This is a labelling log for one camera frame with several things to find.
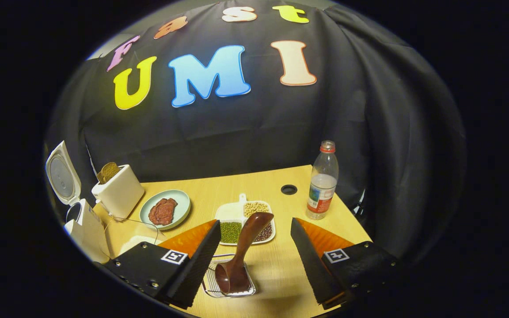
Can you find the clear plastic water bottle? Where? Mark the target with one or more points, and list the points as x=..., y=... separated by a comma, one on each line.
x=322, y=190

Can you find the brown wooden spoon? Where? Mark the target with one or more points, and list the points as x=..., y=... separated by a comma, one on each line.
x=248, y=238

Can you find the red meat slice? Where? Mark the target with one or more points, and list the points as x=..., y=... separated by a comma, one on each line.
x=162, y=212

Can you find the dark red beans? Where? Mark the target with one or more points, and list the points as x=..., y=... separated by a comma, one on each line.
x=266, y=233

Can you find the pale green plate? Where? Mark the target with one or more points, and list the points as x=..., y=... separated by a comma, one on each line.
x=181, y=203

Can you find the white rice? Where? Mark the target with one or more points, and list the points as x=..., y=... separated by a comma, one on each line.
x=230, y=213

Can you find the white rice cooker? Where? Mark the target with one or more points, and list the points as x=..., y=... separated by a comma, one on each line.
x=89, y=229

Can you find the clear chopstick holder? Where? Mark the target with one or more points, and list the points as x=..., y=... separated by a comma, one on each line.
x=210, y=287

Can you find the beige rectangular board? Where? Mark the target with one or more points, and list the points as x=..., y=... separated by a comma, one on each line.
x=137, y=243

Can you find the black backdrop cloth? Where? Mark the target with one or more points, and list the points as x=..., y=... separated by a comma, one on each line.
x=347, y=110

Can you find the green mung beans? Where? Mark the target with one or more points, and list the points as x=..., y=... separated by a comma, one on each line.
x=230, y=232

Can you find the black table grommet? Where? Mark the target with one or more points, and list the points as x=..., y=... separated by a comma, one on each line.
x=289, y=189

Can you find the brown bread slice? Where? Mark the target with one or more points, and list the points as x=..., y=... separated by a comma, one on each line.
x=108, y=172

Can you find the yellow soybeans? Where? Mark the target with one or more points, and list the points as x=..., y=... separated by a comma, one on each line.
x=255, y=208

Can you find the white divided dish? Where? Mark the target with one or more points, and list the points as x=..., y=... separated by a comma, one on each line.
x=237, y=221

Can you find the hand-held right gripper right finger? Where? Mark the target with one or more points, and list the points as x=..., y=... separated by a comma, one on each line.
x=316, y=269

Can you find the white toaster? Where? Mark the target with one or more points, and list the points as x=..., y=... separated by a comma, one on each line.
x=122, y=194

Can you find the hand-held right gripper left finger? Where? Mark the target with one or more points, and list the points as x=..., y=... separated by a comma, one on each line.
x=192, y=269

